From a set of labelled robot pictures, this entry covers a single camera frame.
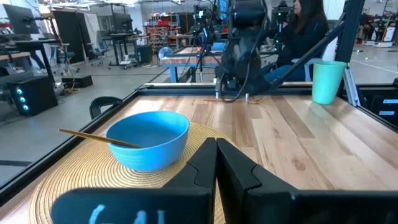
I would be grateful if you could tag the grey standoff peg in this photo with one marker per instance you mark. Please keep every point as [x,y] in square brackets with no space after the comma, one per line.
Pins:
[216,95]
[246,98]

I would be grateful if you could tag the dark green ball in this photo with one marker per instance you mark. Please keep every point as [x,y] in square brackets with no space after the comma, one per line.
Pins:
[328,84]

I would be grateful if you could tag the shelf with red bins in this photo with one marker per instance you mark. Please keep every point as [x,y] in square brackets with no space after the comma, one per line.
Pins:
[158,31]

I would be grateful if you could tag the white mobile base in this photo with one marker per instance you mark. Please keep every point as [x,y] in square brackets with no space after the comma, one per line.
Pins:
[388,34]

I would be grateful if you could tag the grey office chair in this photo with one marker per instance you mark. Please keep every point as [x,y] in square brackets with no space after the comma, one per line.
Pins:
[65,56]
[101,46]

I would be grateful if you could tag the black floor box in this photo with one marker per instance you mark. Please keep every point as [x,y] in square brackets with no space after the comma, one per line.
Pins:
[77,81]

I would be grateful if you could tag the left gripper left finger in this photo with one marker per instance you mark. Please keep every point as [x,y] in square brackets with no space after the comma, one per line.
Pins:
[202,174]

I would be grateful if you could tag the blue bowl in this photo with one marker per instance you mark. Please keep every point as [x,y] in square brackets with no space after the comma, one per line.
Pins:
[161,149]

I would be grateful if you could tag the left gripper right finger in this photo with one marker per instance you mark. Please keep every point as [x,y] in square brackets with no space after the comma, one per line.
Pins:
[242,186]

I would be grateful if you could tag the person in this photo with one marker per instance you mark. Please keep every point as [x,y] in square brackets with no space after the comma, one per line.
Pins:
[301,34]

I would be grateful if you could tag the black metal table frame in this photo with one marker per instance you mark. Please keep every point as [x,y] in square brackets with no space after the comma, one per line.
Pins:
[351,31]

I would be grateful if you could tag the silver metal bracket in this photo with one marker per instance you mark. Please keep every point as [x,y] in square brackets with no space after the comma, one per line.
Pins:
[350,84]

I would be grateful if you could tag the black computer monitor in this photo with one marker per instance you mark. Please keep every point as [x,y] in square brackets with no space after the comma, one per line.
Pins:
[122,22]
[18,18]

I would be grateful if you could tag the black office desk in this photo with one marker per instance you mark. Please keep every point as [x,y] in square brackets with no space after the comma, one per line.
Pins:
[124,35]
[34,43]

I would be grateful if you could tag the round woven placemat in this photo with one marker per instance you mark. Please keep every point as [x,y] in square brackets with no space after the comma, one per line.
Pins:
[77,174]

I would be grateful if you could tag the black partition panel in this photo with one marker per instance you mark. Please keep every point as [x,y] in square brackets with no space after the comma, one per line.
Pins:
[66,34]

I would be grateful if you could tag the blue lit screen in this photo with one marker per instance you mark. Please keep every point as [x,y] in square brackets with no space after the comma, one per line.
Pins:
[223,9]

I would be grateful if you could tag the wooden chopstick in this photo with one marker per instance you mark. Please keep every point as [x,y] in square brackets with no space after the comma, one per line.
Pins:
[93,137]

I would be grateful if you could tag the blue-framed wooden table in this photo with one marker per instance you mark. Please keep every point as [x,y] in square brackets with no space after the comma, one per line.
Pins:
[174,67]

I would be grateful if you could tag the black box with blue labels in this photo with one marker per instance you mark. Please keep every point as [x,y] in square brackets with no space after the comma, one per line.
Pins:
[377,118]

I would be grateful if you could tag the black lit computer tower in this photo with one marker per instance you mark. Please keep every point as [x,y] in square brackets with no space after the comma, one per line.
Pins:
[40,93]

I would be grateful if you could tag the black camera tripod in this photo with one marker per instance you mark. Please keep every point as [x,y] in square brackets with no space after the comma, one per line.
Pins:
[201,46]

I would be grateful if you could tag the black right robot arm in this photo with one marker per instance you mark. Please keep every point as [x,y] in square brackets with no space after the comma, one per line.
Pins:
[248,12]

